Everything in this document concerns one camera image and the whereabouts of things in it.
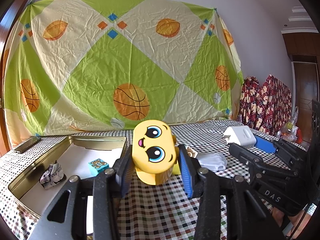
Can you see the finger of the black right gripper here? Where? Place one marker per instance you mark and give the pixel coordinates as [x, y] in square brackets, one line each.
[287, 152]
[256, 164]

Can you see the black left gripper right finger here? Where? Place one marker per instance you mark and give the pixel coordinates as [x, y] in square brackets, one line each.
[202, 183]

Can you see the black smartphone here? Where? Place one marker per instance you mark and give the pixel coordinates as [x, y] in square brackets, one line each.
[26, 145]

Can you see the gold metal tin box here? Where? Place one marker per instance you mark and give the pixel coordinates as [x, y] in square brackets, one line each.
[74, 154]

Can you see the green basketball pattern sheet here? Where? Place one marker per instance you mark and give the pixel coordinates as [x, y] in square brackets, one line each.
[101, 65]

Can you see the yellow cartoon face toy block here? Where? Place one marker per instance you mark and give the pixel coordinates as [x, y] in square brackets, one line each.
[154, 152]

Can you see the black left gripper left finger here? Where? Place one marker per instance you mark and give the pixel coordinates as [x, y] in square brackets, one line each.
[109, 188]

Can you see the white power adapter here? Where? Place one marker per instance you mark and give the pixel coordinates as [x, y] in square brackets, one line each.
[240, 135]

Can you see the red bear pattern fabric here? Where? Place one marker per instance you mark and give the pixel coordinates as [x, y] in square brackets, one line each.
[267, 107]

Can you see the plastic bag with toys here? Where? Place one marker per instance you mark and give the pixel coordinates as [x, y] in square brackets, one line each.
[289, 131]

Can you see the brown wooden door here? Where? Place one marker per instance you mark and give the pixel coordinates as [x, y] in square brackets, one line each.
[303, 51]

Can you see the white folded cloth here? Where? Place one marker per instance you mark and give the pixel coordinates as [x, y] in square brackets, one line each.
[213, 161]

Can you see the crumpled patterned paper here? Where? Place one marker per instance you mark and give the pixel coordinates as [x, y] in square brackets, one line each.
[52, 176]

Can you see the checkered tablecloth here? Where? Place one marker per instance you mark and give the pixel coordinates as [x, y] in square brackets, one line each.
[146, 212]

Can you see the teal bear picture block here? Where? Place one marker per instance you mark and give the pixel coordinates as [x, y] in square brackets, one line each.
[96, 166]

